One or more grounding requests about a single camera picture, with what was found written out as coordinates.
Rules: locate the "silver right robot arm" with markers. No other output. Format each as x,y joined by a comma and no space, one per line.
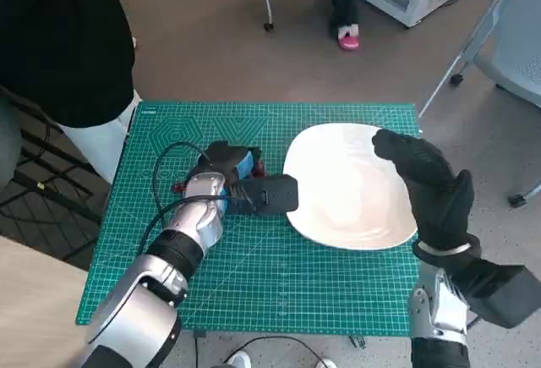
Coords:
448,313

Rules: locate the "small metal clamp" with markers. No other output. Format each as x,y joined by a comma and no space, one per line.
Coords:
357,342

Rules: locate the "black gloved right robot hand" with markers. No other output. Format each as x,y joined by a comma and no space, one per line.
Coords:
435,199

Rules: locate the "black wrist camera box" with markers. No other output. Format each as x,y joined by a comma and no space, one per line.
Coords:
503,296
274,194

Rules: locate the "person with pink slippers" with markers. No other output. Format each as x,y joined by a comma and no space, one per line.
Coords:
344,8

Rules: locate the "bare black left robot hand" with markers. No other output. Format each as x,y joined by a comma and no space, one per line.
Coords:
224,158

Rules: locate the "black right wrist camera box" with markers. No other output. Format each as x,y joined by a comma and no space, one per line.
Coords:
503,296

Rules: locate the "green cutting mat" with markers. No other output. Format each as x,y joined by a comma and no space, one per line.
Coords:
274,275

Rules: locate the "white plate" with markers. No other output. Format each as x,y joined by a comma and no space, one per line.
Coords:
346,190

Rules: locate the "white left robot foot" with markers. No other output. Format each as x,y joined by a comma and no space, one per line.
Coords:
240,360

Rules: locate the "white robot foot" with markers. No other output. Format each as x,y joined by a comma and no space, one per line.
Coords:
240,360
326,363

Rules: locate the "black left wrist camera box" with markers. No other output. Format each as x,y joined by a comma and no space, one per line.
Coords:
274,194

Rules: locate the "beige wooden desk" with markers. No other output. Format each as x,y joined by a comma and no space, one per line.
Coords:
29,300

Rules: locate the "red toy grape bunch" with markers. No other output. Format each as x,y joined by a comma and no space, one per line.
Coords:
260,169

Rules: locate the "black mesh metal frame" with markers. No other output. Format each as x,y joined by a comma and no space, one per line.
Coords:
42,224

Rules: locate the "light blue chair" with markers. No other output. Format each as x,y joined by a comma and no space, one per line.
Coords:
520,55

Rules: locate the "white right robot foot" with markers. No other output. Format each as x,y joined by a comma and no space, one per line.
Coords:
326,363

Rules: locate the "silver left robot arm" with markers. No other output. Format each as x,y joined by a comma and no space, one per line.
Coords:
135,292

